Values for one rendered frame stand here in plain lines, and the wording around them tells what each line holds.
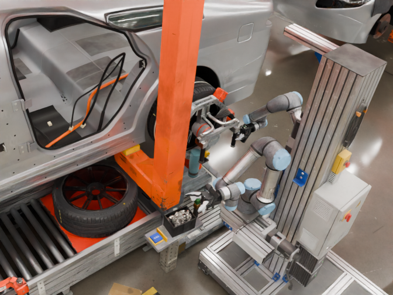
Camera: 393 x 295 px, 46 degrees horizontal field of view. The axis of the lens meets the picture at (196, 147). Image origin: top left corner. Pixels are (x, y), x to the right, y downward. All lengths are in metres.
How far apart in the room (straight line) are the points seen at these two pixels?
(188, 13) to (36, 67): 2.25
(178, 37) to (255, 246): 1.45
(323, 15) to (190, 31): 3.18
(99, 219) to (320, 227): 1.57
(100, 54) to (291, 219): 2.18
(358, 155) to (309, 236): 2.36
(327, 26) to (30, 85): 3.36
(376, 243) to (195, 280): 1.71
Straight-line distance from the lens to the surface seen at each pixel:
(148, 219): 3.62
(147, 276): 3.78
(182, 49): 2.64
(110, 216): 3.50
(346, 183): 3.02
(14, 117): 2.99
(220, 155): 4.80
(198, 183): 4.23
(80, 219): 3.51
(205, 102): 3.56
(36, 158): 3.26
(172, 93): 2.79
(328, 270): 3.87
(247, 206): 3.15
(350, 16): 5.60
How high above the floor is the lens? 3.17
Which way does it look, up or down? 41 degrees down
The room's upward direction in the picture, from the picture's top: 8 degrees clockwise
